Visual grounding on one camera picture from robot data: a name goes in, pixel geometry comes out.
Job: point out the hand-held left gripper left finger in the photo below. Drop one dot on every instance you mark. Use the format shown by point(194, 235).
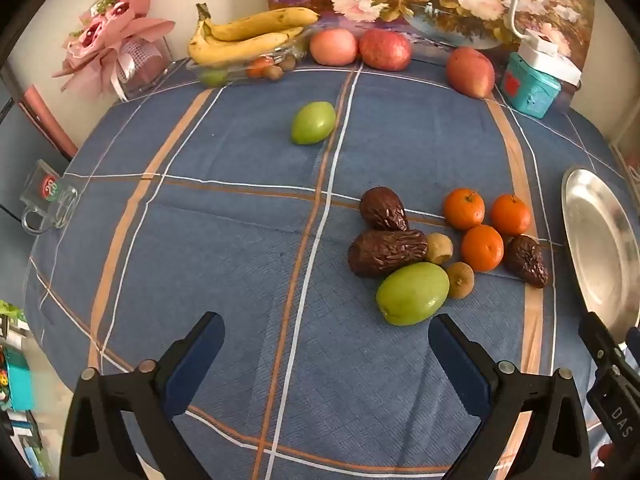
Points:
point(200, 360)

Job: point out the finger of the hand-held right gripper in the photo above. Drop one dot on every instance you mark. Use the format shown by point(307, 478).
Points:
point(600, 340)

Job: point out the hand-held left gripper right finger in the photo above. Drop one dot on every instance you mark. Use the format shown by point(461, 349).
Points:
point(457, 365)

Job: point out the small kiwi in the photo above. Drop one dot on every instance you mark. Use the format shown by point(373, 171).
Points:
point(439, 249)
point(460, 281)

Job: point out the large green jujube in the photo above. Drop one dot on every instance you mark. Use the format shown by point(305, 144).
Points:
point(412, 294)

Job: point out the silver metal plate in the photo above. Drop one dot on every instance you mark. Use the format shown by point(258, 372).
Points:
point(597, 250)

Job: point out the dried red date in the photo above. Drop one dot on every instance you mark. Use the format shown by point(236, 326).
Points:
point(382, 209)
point(526, 261)
point(387, 252)

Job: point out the orange mandarin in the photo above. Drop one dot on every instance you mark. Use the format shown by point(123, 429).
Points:
point(482, 248)
point(464, 209)
point(511, 215)

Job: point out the small green jujube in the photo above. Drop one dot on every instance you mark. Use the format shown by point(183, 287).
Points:
point(313, 123)

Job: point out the blue plaid tablecloth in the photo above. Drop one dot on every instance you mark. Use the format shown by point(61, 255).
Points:
point(225, 260)

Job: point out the teal storage box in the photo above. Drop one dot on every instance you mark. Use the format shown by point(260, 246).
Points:
point(19, 380)

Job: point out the glass mug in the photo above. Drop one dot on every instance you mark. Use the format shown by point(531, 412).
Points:
point(50, 192)

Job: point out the teal toy house box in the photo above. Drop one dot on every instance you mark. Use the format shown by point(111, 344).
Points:
point(527, 87)

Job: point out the small green fruit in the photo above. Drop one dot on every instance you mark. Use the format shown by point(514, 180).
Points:
point(212, 78)

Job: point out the clear plastic tray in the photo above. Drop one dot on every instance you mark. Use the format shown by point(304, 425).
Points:
point(235, 72)

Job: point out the large red apple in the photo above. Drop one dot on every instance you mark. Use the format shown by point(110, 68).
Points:
point(470, 72)

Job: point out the small brown longan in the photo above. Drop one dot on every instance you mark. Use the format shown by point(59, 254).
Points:
point(288, 63)
point(274, 74)

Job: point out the clear acrylic box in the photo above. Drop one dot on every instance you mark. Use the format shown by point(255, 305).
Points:
point(147, 67)

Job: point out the small orange fruit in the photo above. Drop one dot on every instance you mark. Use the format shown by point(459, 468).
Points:
point(260, 67)

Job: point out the yellow banana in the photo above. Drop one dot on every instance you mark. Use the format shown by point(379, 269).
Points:
point(260, 24)
point(235, 49)

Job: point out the dark red apple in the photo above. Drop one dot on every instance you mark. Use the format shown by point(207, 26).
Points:
point(385, 50)

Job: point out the pink flower bouquet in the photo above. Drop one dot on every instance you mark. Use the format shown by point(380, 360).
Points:
point(110, 35)

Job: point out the pale pink apple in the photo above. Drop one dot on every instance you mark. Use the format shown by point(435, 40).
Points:
point(334, 47)

